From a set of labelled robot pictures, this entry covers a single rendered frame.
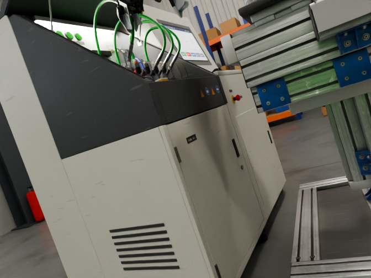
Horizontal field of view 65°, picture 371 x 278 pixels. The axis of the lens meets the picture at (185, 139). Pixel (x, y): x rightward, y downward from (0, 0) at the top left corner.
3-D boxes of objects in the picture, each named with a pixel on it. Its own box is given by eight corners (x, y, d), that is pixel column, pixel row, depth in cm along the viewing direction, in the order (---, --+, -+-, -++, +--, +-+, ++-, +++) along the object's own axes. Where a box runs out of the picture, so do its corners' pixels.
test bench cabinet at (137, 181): (231, 326, 109) (161, 125, 103) (119, 317, 138) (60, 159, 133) (270, 233, 170) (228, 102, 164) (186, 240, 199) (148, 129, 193)
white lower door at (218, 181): (226, 297, 110) (167, 124, 106) (221, 297, 111) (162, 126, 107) (265, 218, 166) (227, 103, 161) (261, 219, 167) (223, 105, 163)
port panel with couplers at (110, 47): (126, 90, 173) (109, 39, 171) (122, 92, 174) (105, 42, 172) (139, 89, 184) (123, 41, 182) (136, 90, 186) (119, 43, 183)
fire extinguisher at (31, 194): (40, 221, 436) (27, 187, 433) (33, 223, 443) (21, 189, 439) (49, 216, 452) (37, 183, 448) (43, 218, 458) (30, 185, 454)
